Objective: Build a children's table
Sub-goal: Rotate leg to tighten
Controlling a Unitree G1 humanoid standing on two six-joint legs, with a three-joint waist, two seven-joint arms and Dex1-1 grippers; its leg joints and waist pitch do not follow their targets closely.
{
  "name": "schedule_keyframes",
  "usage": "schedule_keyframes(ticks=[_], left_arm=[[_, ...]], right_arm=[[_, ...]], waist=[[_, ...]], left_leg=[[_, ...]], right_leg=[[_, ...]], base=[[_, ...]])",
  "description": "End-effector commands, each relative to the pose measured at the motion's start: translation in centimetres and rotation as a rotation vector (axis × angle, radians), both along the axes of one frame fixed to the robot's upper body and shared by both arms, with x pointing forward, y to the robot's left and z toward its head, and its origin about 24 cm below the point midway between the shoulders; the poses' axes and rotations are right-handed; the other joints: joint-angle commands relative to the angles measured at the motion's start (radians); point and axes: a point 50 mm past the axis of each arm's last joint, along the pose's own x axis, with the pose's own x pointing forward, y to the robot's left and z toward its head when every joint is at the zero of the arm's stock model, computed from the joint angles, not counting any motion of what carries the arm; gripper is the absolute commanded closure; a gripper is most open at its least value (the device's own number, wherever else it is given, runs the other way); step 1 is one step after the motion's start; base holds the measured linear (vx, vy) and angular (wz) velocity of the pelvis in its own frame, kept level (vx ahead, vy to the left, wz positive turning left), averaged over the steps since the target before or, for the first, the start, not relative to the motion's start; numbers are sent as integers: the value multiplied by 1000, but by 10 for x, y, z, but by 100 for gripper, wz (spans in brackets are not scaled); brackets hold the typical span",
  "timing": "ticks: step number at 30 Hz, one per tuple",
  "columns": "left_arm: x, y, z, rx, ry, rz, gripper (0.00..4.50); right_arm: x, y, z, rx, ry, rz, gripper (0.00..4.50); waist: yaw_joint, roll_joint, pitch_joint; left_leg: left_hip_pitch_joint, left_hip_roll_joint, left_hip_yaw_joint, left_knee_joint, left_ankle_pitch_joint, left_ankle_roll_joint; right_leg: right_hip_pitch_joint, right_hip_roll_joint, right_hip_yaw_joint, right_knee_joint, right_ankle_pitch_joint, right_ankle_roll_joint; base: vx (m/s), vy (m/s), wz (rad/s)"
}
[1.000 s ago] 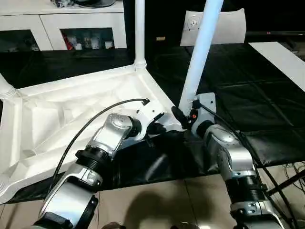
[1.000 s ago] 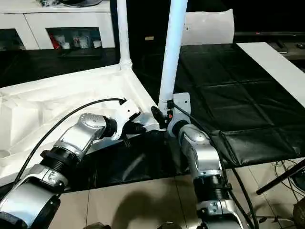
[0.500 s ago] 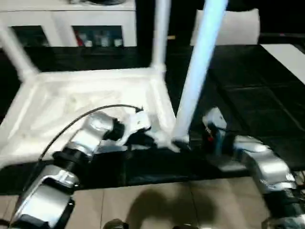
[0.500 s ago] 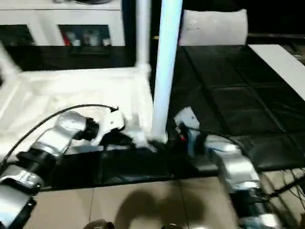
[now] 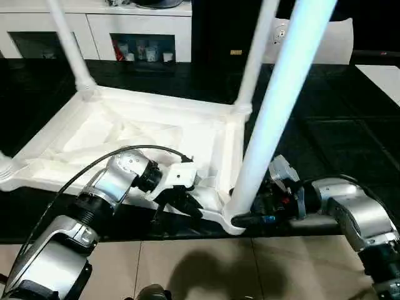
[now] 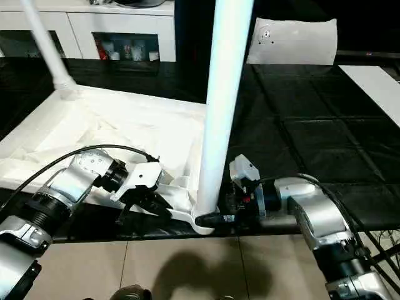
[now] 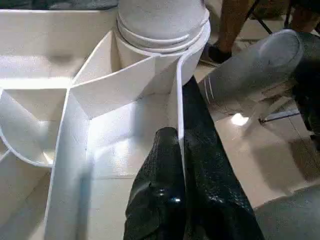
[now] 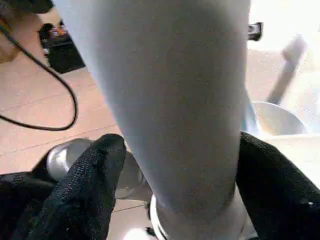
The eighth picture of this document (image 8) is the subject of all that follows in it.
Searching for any black looped cable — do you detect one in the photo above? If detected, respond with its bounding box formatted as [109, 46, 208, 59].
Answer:
[0, 24, 79, 132]

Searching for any white plastic table top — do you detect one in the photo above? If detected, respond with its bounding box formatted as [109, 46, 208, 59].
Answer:
[242, 0, 320, 240]

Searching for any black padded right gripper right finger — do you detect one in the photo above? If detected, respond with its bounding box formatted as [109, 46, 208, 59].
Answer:
[234, 131, 320, 240]

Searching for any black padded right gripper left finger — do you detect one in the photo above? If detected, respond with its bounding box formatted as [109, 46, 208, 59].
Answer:
[25, 133, 127, 240]

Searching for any black floor bag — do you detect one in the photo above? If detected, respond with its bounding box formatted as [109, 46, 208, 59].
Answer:
[39, 21, 87, 75]

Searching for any white plastic table leg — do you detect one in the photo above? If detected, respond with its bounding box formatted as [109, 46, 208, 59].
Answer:
[52, 0, 252, 240]

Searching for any brown cardboard box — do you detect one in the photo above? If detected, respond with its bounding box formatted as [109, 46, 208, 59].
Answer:
[0, 17, 22, 64]

